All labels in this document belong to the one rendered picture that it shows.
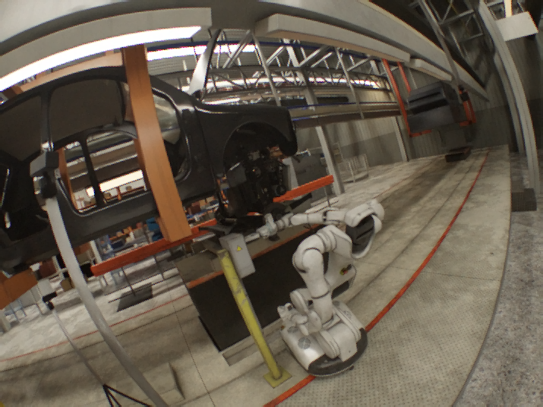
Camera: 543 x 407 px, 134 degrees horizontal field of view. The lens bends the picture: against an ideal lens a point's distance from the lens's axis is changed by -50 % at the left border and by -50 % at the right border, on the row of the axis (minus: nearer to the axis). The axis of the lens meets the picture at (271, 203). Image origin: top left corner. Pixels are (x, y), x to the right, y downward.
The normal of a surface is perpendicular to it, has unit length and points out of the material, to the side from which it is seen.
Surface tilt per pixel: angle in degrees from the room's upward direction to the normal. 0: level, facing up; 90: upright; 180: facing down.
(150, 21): 116
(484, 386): 0
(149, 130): 90
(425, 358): 0
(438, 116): 90
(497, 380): 0
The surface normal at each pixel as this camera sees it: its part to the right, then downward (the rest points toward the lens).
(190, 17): 0.58, 0.39
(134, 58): 0.50, -0.04
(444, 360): -0.29, -0.95
